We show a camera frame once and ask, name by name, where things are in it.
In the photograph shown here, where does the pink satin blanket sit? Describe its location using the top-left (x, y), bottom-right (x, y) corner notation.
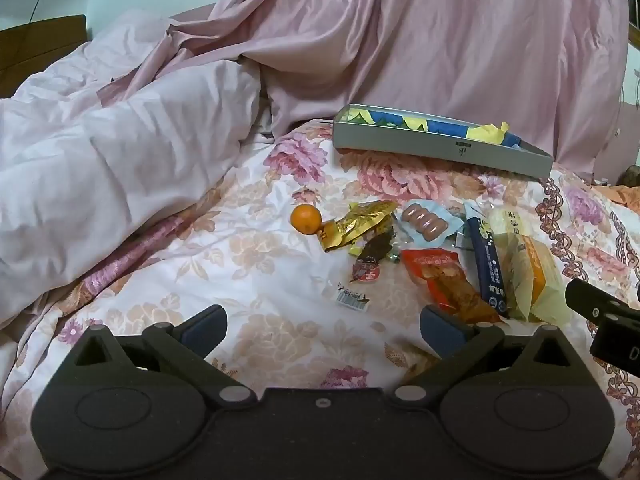
top-left (97, 0), bottom-right (632, 181)

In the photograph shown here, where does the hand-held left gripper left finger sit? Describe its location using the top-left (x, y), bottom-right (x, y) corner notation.
top-left (62, 304), bottom-right (258, 408)

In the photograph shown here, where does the grey cardboard box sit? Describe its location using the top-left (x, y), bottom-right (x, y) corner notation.
top-left (332, 104), bottom-right (555, 179)

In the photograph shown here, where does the small orange mandarin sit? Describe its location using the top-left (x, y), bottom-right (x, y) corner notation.
top-left (290, 204), bottom-right (322, 235)

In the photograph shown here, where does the orange cloth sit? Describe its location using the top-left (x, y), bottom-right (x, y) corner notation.
top-left (594, 182), bottom-right (640, 207)

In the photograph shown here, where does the pale blue sausage pack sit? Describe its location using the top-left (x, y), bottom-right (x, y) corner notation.
top-left (400, 199), bottom-right (466, 244)

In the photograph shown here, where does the gold foil snack packet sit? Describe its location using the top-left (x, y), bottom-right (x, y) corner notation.
top-left (319, 201), bottom-right (398, 253)

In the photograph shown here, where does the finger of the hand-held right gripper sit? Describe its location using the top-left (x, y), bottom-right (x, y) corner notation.
top-left (566, 278), bottom-right (627, 322)

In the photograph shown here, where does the pale yellow cake packet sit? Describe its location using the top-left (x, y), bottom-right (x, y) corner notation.
top-left (500, 234), bottom-right (572, 323)

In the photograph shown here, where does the floral bedspread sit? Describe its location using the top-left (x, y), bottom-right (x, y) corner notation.
top-left (0, 120), bottom-right (640, 480)

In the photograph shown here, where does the small clear barcode wrapper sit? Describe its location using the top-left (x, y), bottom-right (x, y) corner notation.
top-left (334, 284), bottom-right (372, 312)

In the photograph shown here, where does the navy snack stick packet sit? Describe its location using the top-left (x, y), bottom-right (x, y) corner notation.
top-left (464, 201), bottom-right (510, 318)

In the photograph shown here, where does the pale cracker packet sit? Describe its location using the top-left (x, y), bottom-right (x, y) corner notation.
top-left (487, 208), bottom-right (535, 242)

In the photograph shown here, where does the wooden headboard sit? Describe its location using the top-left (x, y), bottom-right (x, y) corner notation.
top-left (0, 14), bottom-right (89, 99)

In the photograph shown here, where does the red snack packet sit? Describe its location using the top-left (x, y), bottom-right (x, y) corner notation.
top-left (401, 248), bottom-right (501, 323)

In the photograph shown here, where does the dark brown snack packet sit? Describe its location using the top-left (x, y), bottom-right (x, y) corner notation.
top-left (350, 232), bottom-right (396, 283)

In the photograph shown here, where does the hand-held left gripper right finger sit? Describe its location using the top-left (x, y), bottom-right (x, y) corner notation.
top-left (392, 304), bottom-right (585, 408)

